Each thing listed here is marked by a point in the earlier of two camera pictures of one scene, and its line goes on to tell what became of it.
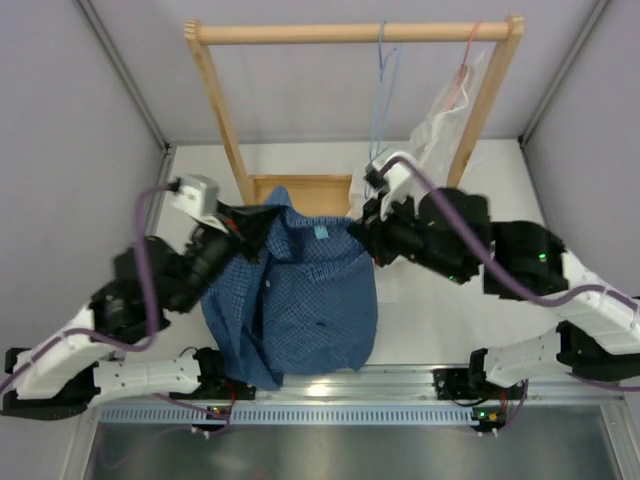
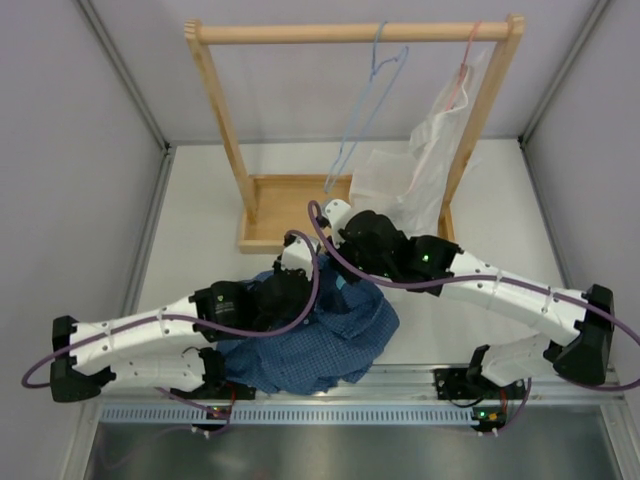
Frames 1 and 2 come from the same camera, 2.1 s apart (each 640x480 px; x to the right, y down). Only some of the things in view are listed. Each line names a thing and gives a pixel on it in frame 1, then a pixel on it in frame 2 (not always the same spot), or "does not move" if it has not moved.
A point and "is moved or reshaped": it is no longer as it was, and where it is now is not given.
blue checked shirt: x=303 y=300 is moved or reshaped
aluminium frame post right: x=563 y=72 does not move
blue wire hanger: x=388 y=55 → x=382 y=81
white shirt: x=439 y=139 does not move
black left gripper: x=251 y=223 → x=306 y=310
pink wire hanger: x=463 y=67 does not move
